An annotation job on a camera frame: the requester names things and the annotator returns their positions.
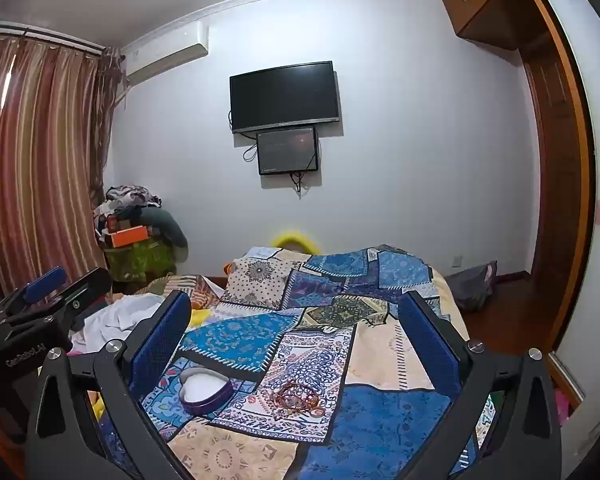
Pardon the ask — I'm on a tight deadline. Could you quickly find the wooden wardrobe frame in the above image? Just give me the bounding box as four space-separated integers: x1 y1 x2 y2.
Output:
522 0 597 361

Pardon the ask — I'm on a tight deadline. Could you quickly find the orange box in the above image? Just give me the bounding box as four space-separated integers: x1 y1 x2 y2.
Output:
111 226 154 250

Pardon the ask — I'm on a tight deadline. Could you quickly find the pile of clothes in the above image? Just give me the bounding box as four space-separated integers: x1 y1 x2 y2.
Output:
92 185 163 241

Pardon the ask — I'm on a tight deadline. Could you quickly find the dark bag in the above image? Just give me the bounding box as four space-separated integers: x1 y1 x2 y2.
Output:
450 260 499 313

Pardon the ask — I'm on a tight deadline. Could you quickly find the wooden overhead cabinet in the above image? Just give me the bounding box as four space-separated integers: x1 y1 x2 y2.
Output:
440 0 536 51

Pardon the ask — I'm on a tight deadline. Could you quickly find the white air conditioner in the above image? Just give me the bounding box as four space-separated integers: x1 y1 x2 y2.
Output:
121 22 210 86

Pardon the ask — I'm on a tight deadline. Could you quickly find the grey pillow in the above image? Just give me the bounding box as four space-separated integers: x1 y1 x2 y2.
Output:
145 208 189 252

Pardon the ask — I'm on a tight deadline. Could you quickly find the small black monitor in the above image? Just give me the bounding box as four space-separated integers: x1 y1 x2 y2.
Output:
256 127 321 176

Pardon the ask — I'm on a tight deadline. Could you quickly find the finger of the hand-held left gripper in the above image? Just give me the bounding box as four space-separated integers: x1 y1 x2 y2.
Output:
10 267 113 333
0 266 68 321

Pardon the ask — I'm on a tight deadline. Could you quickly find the black cable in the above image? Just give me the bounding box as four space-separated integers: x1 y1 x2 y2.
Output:
290 170 312 199
227 110 261 163

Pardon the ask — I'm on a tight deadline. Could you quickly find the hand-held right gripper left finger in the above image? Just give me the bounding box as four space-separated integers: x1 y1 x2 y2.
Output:
24 290 197 480

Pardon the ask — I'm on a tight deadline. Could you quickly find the white cloth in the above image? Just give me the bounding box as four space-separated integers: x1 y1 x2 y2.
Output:
70 294 163 356

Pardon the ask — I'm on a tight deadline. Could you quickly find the striped orange pillow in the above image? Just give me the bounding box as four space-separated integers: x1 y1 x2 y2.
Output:
135 274 222 311

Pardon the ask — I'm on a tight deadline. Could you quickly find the striped pink curtain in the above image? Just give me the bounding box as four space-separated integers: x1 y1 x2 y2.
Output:
0 30 126 311

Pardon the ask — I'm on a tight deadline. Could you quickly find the patchwork blanket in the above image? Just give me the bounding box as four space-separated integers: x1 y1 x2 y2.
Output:
140 244 496 480

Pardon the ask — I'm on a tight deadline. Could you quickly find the black wall television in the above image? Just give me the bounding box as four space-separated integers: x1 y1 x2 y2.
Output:
229 61 342 134

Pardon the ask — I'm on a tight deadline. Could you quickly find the white curtain rail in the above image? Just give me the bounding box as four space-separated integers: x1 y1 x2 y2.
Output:
0 22 106 55

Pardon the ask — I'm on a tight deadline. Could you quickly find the yellow plush cushion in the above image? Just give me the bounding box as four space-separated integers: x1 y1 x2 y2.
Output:
271 230 322 254

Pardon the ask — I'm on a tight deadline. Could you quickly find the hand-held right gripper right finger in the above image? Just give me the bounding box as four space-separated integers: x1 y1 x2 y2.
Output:
399 290 563 480

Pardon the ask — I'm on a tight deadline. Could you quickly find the red cord bracelet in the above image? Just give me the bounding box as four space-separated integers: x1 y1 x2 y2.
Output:
272 380 321 410

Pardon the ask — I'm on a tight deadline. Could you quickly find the purple heart-shaped jewelry box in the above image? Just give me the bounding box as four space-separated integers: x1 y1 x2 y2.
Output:
178 366 234 416

